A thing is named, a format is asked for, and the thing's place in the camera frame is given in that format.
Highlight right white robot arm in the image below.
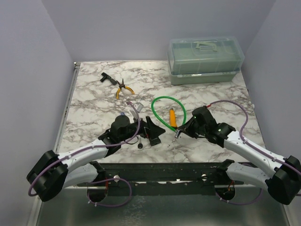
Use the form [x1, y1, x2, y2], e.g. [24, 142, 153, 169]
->
[175, 106, 301, 205]

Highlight black mounting rail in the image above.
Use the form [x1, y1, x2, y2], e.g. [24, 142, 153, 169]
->
[63, 160, 232, 196]

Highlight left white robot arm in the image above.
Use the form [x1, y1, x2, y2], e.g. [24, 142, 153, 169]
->
[26, 115, 165, 202]

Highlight orange utility knife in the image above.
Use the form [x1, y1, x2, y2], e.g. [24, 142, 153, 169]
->
[169, 108, 177, 129]

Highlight green cable lock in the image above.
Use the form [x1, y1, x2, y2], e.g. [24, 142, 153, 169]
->
[150, 96, 187, 141]

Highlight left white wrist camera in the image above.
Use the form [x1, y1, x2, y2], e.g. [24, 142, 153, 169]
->
[130, 103, 144, 119]

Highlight black t-shaped tool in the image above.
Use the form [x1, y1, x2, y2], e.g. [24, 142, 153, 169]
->
[100, 73, 117, 85]

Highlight left aluminium extrusion rail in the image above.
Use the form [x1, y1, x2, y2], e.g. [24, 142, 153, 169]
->
[53, 62, 81, 153]

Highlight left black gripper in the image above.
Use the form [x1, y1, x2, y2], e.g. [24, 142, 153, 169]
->
[120, 114, 165, 142]

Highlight clear green plastic toolbox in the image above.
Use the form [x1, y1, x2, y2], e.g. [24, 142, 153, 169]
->
[167, 37, 245, 85]

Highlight yellow handled pliers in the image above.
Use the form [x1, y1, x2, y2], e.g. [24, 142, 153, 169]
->
[116, 79, 135, 99]

